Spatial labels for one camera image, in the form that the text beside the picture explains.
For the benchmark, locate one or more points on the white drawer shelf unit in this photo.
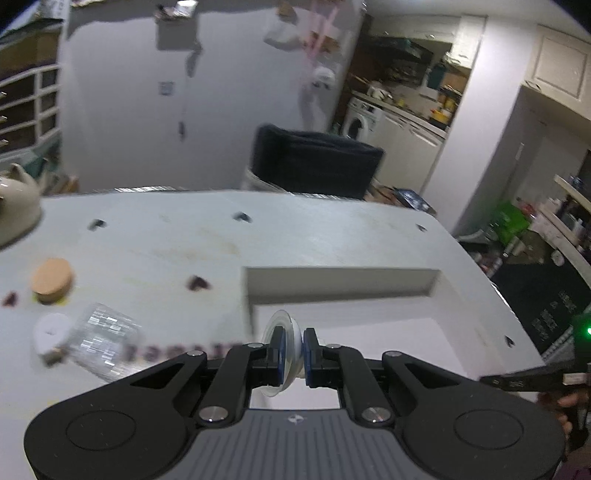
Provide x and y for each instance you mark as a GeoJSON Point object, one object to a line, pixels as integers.
{"type": "Point", "coordinates": [30, 113]}

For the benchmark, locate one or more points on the clear plastic blister case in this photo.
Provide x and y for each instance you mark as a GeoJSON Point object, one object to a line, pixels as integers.
{"type": "Point", "coordinates": [105, 342]}

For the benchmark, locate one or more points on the cream ceramic teapot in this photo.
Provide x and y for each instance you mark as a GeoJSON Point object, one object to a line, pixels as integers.
{"type": "Point", "coordinates": [20, 204]}

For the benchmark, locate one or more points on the clear round suction cup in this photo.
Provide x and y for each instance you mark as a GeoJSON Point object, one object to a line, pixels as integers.
{"type": "Point", "coordinates": [284, 355]}

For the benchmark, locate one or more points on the round wooden lid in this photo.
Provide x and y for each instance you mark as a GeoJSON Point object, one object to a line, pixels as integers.
{"type": "Point", "coordinates": [52, 280]}

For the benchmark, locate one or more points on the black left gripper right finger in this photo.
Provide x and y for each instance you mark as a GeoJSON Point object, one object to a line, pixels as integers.
{"type": "Point", "coordinates": [344, 370]}

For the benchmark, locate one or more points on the black woven chair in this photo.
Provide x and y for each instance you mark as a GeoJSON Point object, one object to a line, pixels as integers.
{"type": "Point", "coordinates": [314, 162]}

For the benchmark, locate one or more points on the green cardboard box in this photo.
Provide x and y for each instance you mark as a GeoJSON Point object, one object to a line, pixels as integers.
{"type": "Point", "coordinates": [508, 222]}

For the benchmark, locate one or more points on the white washing machine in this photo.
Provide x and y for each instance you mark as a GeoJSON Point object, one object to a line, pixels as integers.
{"type": "Point", "coordinates": [362, 121]}

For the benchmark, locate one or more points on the white shallow tray box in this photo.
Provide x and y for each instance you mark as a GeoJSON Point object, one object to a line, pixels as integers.
{"type": "Point", "coordinates": [420, 312]}

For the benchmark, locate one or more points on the white tape measure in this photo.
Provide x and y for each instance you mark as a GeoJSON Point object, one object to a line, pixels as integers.
{"type": "Point", "coordinates": [50, 337]}

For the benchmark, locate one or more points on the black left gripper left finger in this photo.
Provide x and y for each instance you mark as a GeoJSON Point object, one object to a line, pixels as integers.
{"type": "Point", "coordinates": [244, 368]}

